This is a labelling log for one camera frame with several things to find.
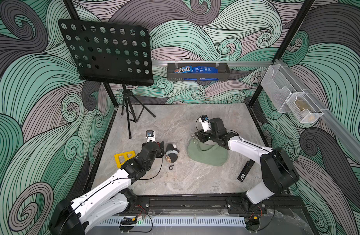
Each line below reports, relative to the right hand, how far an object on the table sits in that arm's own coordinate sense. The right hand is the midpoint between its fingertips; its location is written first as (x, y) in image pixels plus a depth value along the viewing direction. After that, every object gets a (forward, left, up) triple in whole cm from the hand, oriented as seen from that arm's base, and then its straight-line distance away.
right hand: (199, 131), depth 91 cm
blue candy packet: (+31, -1, +25) cm, 40 cm away
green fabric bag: (-11, -5, -7) cm, 14 cm away
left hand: (-11, +25, +7) cm, 28 cm away
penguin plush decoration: (-13, +18, -6) cm, 23 cm away
